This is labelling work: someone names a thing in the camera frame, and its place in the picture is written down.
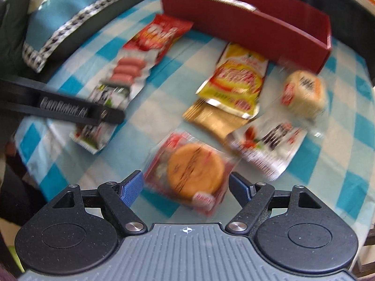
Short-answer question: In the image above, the golden brown snack packet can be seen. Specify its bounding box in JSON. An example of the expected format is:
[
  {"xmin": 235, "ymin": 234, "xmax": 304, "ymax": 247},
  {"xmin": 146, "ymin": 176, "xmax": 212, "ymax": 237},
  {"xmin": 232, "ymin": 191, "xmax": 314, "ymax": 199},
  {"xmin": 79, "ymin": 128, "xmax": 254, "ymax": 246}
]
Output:
[{"xmin": 182, "ymin": 98, "xmax": 249, "ymax": 138}]

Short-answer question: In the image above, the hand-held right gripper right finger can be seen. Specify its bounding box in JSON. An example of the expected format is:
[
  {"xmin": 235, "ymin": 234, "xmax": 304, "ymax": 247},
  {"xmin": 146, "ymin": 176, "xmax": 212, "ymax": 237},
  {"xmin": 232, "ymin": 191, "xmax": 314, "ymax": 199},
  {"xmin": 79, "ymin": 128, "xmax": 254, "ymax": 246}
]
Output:
[{"xmin": 228, "ymin": 172, "xmax": 321, "ymax": 236}]

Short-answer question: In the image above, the teal sofa with houndstooth trim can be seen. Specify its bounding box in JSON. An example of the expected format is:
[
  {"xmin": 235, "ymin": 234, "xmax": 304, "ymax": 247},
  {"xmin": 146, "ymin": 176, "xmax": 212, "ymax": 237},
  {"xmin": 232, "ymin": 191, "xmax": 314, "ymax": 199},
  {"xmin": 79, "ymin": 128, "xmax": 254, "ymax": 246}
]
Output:
[{"xmin": 22, "ymin": 0, "xmax": 179, "ymax": 74}]

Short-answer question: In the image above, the yellow mango snack packet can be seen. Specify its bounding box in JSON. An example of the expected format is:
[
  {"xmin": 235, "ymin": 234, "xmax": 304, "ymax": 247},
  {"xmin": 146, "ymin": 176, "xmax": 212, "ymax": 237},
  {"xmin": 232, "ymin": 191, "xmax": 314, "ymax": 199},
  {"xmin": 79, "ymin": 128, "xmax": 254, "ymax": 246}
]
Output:
[{"xmin": 196, "ymin": 42, "xmax": 268, "ymax": 119}]

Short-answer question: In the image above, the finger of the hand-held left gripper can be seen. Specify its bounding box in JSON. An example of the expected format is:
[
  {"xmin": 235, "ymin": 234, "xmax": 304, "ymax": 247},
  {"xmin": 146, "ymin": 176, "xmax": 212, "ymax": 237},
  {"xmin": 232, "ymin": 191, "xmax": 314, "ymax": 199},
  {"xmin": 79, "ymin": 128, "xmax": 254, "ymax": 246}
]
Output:
[{"xmin": 0, "ymin": 78, "xmax": 125, "ymax": 125}]

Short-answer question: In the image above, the round pale cake packet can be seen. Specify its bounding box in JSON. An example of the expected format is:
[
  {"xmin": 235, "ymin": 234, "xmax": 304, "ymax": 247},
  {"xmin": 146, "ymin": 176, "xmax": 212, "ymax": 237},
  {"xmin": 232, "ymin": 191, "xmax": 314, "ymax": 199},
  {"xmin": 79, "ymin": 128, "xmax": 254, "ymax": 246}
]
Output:
[{"xmin": 281, "ymin": 70, "xmax": 328, "ymax": 119}]

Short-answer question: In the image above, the orange bun red packet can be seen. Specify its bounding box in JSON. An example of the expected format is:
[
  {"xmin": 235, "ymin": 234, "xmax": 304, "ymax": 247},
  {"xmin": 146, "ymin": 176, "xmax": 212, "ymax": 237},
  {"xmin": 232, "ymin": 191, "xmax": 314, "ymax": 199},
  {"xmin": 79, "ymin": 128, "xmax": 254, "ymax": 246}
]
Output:
[{"xmin": 143, "ymin": 132, "xmax": 241, "ymax": 215}]

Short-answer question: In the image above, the red cardboard box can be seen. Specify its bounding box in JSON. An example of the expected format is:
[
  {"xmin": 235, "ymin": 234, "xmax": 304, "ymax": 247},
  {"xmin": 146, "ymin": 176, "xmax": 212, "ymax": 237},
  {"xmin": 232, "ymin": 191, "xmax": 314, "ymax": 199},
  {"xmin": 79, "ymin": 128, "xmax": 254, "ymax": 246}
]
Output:
[{"xmin": 160, "ymin": 0, "xmax": 332, "ymax": 74}]

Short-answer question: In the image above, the blue checkered tablecloth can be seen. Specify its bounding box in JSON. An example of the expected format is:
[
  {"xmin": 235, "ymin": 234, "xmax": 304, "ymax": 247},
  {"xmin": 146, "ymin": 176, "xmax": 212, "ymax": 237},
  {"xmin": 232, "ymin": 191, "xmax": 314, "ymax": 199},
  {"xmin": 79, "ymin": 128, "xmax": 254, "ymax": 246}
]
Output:
[{"xmin": 15, "ymin": 0, "xmax": 375, "ymax": 232}]

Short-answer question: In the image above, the red candy packet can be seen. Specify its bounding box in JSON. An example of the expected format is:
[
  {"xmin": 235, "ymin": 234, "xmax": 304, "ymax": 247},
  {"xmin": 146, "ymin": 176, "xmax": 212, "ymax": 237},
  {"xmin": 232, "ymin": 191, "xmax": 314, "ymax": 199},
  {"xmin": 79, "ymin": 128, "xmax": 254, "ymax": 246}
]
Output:
[{"xmin": 123, "ymin": 14, "xmax": 194, "ymax": 65}]

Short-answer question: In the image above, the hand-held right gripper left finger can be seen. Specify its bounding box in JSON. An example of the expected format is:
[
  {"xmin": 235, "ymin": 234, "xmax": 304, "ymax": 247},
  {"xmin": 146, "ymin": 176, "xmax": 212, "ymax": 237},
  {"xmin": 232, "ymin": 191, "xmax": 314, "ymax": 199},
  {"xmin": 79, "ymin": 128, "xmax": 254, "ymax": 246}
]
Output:
[{"xmin": 53, "ymin": 170, "xmax": 147, "ymax": 236}]

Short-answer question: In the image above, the white and red snack packet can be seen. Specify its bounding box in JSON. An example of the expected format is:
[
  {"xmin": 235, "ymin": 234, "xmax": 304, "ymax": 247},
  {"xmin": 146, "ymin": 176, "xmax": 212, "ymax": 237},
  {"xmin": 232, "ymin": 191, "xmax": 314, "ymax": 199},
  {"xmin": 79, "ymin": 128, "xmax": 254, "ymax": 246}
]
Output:
[{"xmin": 225, "ymin": 117, "xmax": 308, "ymax": 181}]

